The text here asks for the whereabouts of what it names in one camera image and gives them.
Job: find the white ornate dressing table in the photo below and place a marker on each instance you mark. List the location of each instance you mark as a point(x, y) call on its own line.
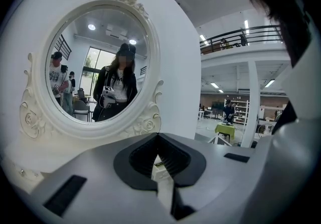
point(50, 157)

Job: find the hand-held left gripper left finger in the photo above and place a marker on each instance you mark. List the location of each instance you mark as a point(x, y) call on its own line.
point(100, 172)

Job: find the ceiling strip light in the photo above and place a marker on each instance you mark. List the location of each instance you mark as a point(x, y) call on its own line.
point(270, 83)
point(203, 39)
point(214, 84)
point(246, 26)

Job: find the green table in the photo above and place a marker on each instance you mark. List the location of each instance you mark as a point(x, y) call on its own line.
point(225, 130)

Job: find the white square pillar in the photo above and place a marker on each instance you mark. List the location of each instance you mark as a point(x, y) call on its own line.
point(252, 105)

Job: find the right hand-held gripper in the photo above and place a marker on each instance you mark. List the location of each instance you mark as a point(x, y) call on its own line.
point(288, 155)

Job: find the oval mirror white ornate frame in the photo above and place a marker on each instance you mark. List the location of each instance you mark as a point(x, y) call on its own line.
point(82, 42)

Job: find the white shelving unit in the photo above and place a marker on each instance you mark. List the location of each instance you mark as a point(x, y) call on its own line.
point(242, 112)

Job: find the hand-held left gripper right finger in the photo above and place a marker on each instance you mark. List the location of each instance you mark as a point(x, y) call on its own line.
point(220, 180)

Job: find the person's white printed shirt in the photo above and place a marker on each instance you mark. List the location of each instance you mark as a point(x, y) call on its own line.
point(308, 80)

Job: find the black balcony railing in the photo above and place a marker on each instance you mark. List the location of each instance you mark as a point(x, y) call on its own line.
point(265, 27)

